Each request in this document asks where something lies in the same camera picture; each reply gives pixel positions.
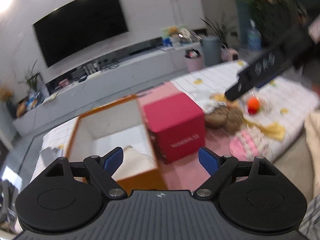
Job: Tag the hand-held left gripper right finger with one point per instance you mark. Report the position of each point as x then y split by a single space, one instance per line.
208 162

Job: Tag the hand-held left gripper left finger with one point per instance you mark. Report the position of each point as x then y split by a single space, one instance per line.
113 159

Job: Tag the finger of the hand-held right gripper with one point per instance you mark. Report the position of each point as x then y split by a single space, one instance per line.
260 73

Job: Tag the orange box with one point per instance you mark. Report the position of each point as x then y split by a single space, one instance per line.
112 120

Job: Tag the orange ball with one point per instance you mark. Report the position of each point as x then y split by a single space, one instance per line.
253 103

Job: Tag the large blue water bottle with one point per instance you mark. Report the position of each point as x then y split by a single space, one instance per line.
253 39

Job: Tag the small pink heater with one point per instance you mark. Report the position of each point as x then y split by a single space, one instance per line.
228 55

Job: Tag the pink white knitted pouch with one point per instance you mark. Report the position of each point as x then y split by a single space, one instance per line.
243 145

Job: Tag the red ball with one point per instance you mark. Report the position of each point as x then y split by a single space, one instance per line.
251 111

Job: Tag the green trailing plant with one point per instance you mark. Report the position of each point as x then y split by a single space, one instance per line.
265 10

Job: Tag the white checked blanket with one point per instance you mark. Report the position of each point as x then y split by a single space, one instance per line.
215 76

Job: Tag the brown plush toy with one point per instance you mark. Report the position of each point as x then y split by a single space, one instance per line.
225 118

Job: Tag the grey trash bin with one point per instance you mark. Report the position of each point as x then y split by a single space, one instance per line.
211 50

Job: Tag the red cardboard box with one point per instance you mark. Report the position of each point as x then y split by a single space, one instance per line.
175 120

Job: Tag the spiky green potted plant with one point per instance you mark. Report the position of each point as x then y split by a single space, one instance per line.
218 28

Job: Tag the pink waste bin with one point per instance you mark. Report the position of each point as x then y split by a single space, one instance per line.
195 62

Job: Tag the white mask figure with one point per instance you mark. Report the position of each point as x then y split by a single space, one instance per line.
185 32

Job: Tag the stack of papers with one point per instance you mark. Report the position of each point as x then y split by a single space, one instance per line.
51 97

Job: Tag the small black device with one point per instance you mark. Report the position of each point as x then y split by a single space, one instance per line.
81 76

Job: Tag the small pink box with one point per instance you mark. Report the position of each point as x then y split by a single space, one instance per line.
63 82

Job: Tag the white router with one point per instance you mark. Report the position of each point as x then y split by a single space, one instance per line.
91 70

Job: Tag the beige fabric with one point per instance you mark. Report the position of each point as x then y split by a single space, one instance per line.
313 150

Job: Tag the yellow plush bear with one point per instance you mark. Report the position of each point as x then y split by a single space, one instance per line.
173 31

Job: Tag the grey white television cabinet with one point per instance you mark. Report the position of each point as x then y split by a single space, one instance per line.
140 65

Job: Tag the blue snack bags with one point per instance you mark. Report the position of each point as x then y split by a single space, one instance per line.
32 101

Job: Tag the golden gourd ornament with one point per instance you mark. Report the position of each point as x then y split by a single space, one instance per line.
21 108

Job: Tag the green plant in glass vase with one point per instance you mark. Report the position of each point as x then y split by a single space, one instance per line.
32 80

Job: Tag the grey plaid cloth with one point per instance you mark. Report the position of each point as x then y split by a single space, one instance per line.
310 217

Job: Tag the dried flowers in dark vase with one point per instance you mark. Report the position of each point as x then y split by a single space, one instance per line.
5 93

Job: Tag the black flat television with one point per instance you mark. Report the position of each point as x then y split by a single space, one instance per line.
80 27

